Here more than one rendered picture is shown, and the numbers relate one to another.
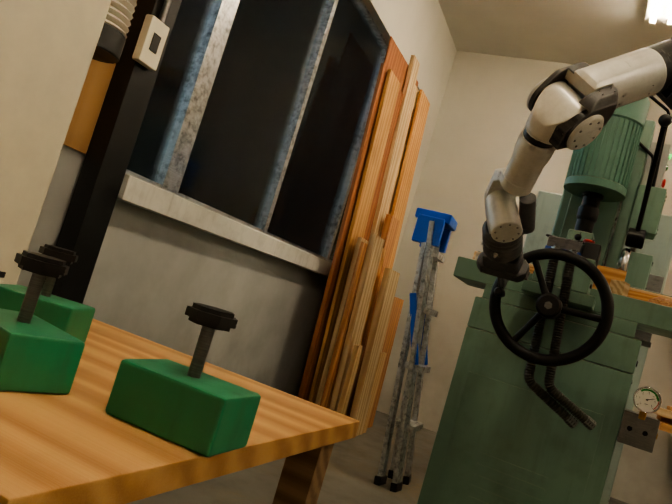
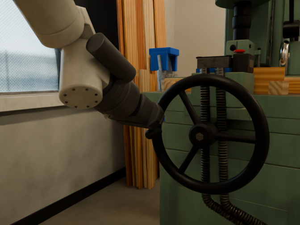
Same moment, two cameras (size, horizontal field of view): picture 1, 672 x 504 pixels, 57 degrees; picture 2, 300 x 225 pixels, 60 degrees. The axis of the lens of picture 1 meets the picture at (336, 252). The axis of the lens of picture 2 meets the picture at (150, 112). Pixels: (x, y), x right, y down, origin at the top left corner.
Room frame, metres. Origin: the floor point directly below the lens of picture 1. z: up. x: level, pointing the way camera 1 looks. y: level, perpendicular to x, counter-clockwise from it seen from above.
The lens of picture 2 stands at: (0.88, -0.47, 0.94)
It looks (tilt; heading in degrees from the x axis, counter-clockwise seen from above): 7 degrees down; 6
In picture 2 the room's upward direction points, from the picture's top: straight up
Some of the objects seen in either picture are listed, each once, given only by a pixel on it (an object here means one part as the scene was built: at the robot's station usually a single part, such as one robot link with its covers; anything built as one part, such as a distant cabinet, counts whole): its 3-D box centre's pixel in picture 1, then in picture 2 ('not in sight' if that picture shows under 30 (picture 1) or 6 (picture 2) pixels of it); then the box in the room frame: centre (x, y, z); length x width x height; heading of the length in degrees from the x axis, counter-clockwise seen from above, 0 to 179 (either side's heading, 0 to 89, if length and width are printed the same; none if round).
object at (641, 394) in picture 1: (645, 403); not in sight; (1.50, -0.83, 0.65); 0.06 x 0.04 x 0.08; 64
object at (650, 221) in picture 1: (647, 212); (298, 3); (1.93, -0.92, 1.23); 0.09 x 0.08 x 0.15; 154
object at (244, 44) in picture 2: (579, 249); (242, 55); (1.82, -0.70, 1.03); 0.14 x 0.07 x 0.09; 154
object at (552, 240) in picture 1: (573, 248); (225, 63); (1.63, -0.61, 0.99); 0.13 x 0.11 x 0.06; 64
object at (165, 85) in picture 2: not in sight; (166, 85); (1.87, -0.44, 0.92); 0.04 x 0.03 x 0.04; 17
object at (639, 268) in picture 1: (633, 273); (295, 58); (1.91, -0.91, 1.02); 0.09 x 0.07 x 0.12; 64
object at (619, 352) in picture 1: (557, 338); (244, 128); (1.92, -0.74, 0.76); 0.57 x 0.45 x 0.09; 154
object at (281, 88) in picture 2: (618, 288); (278, 88); (1.63, -0.75, 0.92); 0.04 x 0.03 x 0.04; 43
